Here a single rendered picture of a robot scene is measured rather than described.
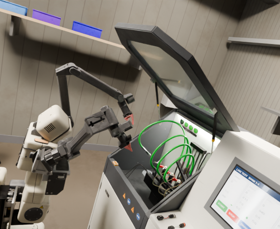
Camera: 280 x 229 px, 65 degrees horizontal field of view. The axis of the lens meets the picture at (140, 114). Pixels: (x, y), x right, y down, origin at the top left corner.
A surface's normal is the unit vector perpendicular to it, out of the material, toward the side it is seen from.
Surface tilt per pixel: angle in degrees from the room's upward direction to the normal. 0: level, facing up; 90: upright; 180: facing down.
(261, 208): 76
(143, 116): 90
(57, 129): 90
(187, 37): 90
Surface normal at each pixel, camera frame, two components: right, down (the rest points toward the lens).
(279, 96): -0.90, -0.15
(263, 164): -0.75, -0.32
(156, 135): 0.47, 0.37
